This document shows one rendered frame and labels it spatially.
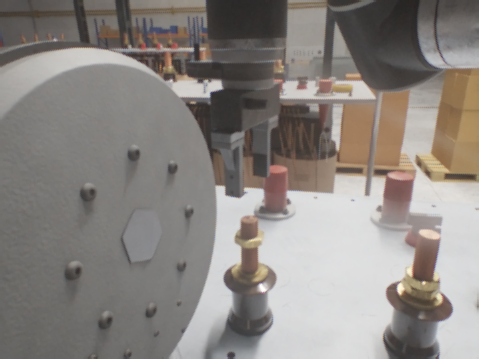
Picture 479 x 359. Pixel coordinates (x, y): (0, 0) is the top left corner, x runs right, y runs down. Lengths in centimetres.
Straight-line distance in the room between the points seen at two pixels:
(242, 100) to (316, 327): 43
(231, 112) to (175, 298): 34
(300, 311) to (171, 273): 58
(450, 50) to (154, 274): 32
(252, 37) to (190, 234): 34
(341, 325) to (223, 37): 52
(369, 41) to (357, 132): 493
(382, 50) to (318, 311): 49
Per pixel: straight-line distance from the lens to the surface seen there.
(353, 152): 542
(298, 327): 71
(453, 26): 38
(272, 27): 49
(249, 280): 63
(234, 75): 51
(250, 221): 60
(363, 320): 75
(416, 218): 99
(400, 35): 41
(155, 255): 16
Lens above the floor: 184
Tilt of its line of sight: 21 degrees down
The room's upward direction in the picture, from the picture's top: 1 degrees counter-clockwise
